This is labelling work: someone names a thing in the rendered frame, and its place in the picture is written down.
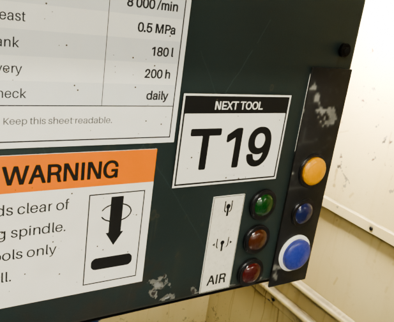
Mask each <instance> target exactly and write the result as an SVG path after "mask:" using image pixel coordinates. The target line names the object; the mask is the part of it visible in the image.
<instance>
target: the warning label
mask: <svg viewBox="0 0 394 322"><path fill-rule="evenodd" d="M156 154H157V149H130V150H116V151H88V152H73V153H46V154H32V155H4V156H0V309H3V308H7V307H13V306H17V305H23V304H27V303H33V302H39V301H43V300H49V299H53V298H59V297H63V296H69V295H75V294H79V293H85V292H89V291H95V290H99V289H105V288H111V287H115V286H121V285H125V284H131V283H135V282H141V281H142V276H143V270H144V259H145V253H146V242H147V237H148V225H149V215H150V209H151V198H152V192H153V182H154V175H155V165H156Z"/></svg>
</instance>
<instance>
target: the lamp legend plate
mask: <svg viewBox="0 0 394 322"><path fill-rule="evenodd" d="M244 200H245V194H235V195H223V196H217V197H213V205H212V209H211V217H210V221H209V229H208V237H207V242H206V250H205V255H204V262H203V267H202V275H201V283H200V288H199V294H200V293H205V292H209V291H214V290H217V289H223V288H228V287H229V284H230V280H231V273H232V267H233V262H234V256H235V251H236V244H237V240H238V233H239V227H240V222H241V216H242V211H243V205H244Z"/></svg>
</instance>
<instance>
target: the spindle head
mask: <svg viewBox="0 0 394 322"><path fill-rule="evenodd" d="M365 1H366V0H192V2H191V8H190V18H189V23H188V33H187V39H186V49H185V58H184V64H183V74H182V79H181V89H180V95H179V105H178V115H177V120H176V130H175V136H174V142H159V143H142V144H110V145H92V146H60V147H43V148H11V149H0V156H4V155H32V154H46V153H73V152H88V151H116V150H143V149H157V154H156V165H155V175H154V182H153V192H152V198H151V209H150V215H149V225H148V237H147V242H146V253H145V259H144V270H143V276H142V281H141V282H135V283H131V284H125V285H121V286H115V287H109V288H105V289H99V290H95V291H89V292H85V293H79V294H75V295H69V296H63V297H59V298H53V299H49V300H43V301H39V302H33V303H27V304H23V305H17V306H13V307H7V308H3V309H0V322H92V321H97V320H101V319H105V318H111V317H114V316H119V315H123V314H128V313H131V312H137V311H141V310H145V309H150V308H153V307H159V306H162V305H167V304H170V303H176V302H181V301H184V300H189V299H193V298H198V297H202V296H206V295H212V294H215V293H220V292H224V291H229V290H232V289H237V288H243V287H244V286H242V285H241V284H240V283H239V282H238V280H237V273H238V270H239V267H240V266H241V265H242V264H243V263H244V262H245V261H246V260H247V259H250V258H253V257H255V258H257V259H260V260H261V261H262V263H263V272H262V275H261V277H260V279H259V280H258V281H257V282H256V283H255V284H260V283H263V282H268V281H269V276H270V273H271V267H272V263H273V257H274V253H275V247H276V244H277V238H278V232H279V229H280V223H281V219H282V213H283V209H284V203H285V197H286V193H287V187H288V184H289V178H290V174H291V168H292V162H293V158H294V153H295V147H296V141H297V138H298V132H299V126H300V122H301V117H302V113H303V107H304V103H305V97H306V93H307V87H308V82H309V78H310V74H311V70H312V67H323V68H344V69H351V64H352V59H353V55H354V50H355V46H356V41H357V38H358V33H359V29H360V24H361V18H362V15H363V10H364V7H365ZM183 93H218V94H252V95H292V96H291V102H290V106H289V112H288V116H287V123H286V126H285V132H284V139H283V143H282V149H281V152H280V159H279V163H278V169H277V175H276V179H269V180H256V181H242V182H235V183H222V184H214V185H201V186H194V187H180V188H171V185H172V175H173V169H174V159H175V154H176V144H177V139H178V129H179V119H180V114H181V104H182V99H183ZM262 189H270V190H272V191H273V192H274V193H275V195H276V197H277V203H276V206H275V209H274V210H273V212H272V213H271V215H269V216H268V217H266V218H265V219H262V220H257V219H255V218H253V217H252V216H251V214H250V212H249V205H250V201H251V200H252V198H253V196H254V195H255V194H256V193H257V192H258V191H260V190H262ZM235 194H245V200H244V205H243V211H242V216H241V222H240V227H239V233H238V240H237V244H236V251H235V256H234V262H233V267H232V273H231V280H230V284H229V287H227V288H223V289H217V290H214V291H209V292H205V293H200V294H199V288H200V283H201V275H202V267H203V262H204V255H205V250H206V242H207V237H208V229H209V221H210V217H211V209H212V205H213V197H217V196H229V195H235ZM257 224H263V225H265V226H266V227H267V228H268V229H269V241H268V243H267V245H266V246H265V247H264V248H263V249H262V250H261V251H260V252H258V253H256V254H249V253H248V252H247V251H245V250H244V248H243V238H244V236H245V234H246V232H247V231H248V230H249V229H250V228H251V227H253V226H254V225H257ZM253 285H254V284H253Z"/></svg>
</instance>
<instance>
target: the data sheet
mask: <svg viewBox="0 0 394 322"><path fill-rule="evenodd" d="M191 2H192V0H0V149H11V148H43V147H60V146H92V145H110V144H142V143H159V142H174V136H175V130H176V120H177V115H178V105H179V95H180V89H181V79H182V74H183V64H184V58H185V49H186V39H187V33H188V23H189V18H190V8H191Z"/></svg>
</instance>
